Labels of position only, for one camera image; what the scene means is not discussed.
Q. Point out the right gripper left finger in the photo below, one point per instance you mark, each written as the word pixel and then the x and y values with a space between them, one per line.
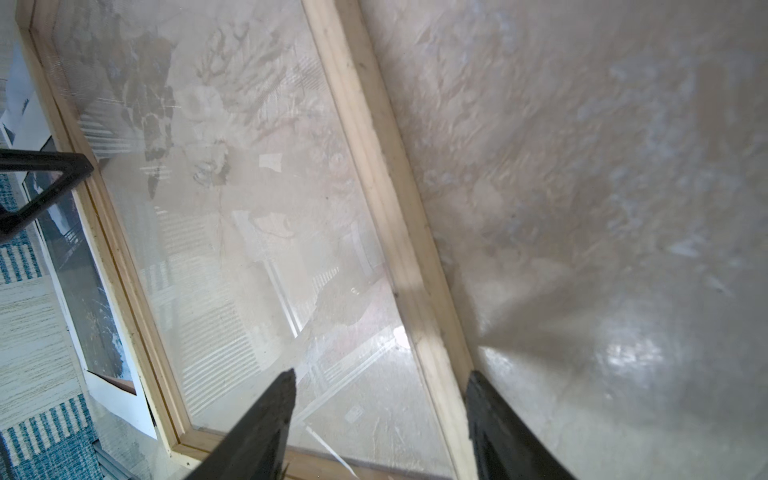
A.
pixel 255 447

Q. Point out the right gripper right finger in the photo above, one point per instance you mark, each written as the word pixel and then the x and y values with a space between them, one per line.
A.
pixel 504 447

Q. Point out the wooden picture frame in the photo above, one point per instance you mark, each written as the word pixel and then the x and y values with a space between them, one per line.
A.
pixel 396 211

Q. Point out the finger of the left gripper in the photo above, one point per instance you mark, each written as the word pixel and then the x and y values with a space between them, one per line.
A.
pixel 74 168

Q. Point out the clear acrylic sheet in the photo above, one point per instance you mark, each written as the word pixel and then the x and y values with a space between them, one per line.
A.
pixel 225 161

